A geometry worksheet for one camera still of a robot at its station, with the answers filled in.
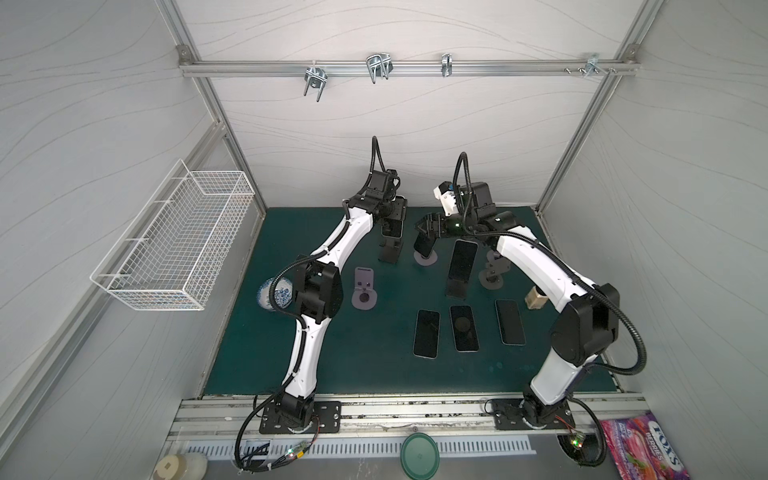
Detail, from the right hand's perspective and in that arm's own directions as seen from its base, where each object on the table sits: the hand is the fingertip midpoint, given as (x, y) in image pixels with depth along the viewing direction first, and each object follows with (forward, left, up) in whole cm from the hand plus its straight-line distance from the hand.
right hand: (429, 216), depth 83 cm
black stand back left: (+6, +12, -24) cm, 28 cm away
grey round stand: (-13, +19, -25) cm, 34 cm away
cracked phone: (-21, -12, -26) cm, 36 cm away
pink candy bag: (-49, -50, -24) cm, 74 cm away
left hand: (+13, +8, -6) cm, 16 cm away
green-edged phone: (-24, -1, -26) cm, 35 cm away
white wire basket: (-21, +61, +7) cm, 64 cm away
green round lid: (-54, +2, -15) cm, 56 cm away
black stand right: (-6, -11, -25) cm, 28 cm away
